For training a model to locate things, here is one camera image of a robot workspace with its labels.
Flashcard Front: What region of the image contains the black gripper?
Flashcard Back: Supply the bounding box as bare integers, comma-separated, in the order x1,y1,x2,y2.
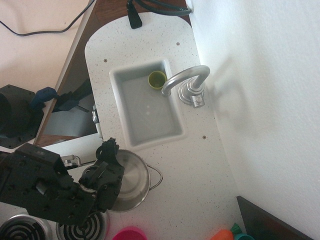
79,137,125,213

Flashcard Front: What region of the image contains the black stove burner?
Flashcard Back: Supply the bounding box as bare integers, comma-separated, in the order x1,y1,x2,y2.
55,211,110,240
0,213,53,240

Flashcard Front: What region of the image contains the pink plastic cup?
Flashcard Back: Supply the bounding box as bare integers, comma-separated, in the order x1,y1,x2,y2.
112,226,148,240

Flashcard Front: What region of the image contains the orange toy carrot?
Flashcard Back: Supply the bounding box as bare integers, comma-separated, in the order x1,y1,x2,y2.
210,229,234,240

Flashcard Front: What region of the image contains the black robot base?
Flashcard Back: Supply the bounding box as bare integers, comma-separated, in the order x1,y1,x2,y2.
0,84,44,149

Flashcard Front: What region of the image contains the silver toy faucet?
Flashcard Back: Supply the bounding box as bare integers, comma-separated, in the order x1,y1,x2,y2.
161,65,211,108

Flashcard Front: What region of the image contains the green plastic cup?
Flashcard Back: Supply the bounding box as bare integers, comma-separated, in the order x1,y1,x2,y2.
148,70,167,90

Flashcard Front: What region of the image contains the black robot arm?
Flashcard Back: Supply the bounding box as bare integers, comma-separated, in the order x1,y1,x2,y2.
0,138,125,226

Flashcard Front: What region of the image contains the teal plastic item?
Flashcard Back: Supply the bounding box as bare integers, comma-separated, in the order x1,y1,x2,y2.
230,223,255,240

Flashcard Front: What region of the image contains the black clamp handle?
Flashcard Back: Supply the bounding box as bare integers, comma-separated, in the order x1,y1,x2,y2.
126,0,143,30

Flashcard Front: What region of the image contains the left black stove burner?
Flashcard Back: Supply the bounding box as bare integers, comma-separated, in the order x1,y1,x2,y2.
0,213,53,240

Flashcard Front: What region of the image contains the grey toy sink basin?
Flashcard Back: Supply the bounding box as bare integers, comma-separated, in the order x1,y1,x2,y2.
109,58,186,150

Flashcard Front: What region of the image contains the dark green hose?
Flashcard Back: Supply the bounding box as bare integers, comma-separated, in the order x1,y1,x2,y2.
134,0,193,17

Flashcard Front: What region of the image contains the silver cabinet latch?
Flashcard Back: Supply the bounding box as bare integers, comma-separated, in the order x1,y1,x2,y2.
91,105,100,124

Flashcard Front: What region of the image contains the right black stove burner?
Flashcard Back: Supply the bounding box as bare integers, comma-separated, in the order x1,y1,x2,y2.
55,211,110,240

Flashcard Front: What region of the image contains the stainless steel pot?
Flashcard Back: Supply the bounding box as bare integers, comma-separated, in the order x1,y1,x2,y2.
82,148,163,213

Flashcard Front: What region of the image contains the black power cable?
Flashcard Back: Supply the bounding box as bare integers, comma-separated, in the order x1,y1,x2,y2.
0,0,97,38

